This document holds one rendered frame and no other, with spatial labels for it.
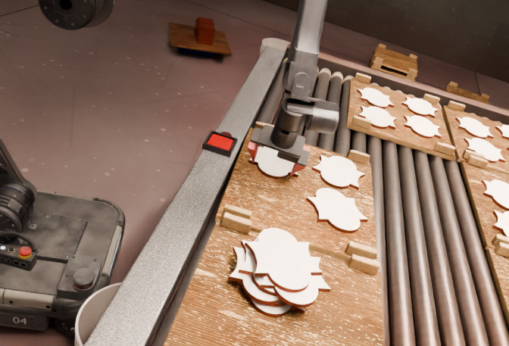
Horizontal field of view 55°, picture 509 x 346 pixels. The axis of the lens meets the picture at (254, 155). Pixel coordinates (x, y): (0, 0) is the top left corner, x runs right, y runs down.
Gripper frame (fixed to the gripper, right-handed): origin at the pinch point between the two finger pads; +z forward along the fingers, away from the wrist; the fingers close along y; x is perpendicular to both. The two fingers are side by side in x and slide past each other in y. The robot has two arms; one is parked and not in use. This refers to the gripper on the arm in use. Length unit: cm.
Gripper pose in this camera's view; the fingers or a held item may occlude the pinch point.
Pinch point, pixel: (273, 165)
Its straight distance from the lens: 118.1
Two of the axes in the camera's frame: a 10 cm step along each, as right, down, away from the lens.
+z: -2.1, 6.6, 7.2
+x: 2.4, -6.8, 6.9
